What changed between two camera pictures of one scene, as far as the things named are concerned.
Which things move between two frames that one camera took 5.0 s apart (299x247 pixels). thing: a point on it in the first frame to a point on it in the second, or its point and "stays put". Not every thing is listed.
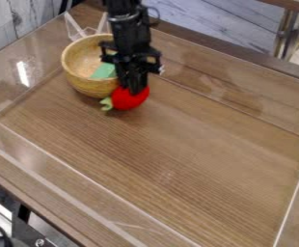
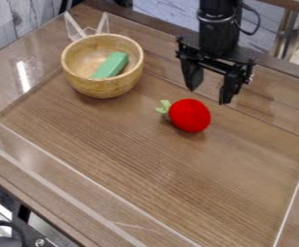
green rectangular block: [105, 70] stays put
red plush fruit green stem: [123, 100] to [189, 114]
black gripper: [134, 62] to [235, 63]
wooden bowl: [82, 60] stays put
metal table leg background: [292, 33] stays put
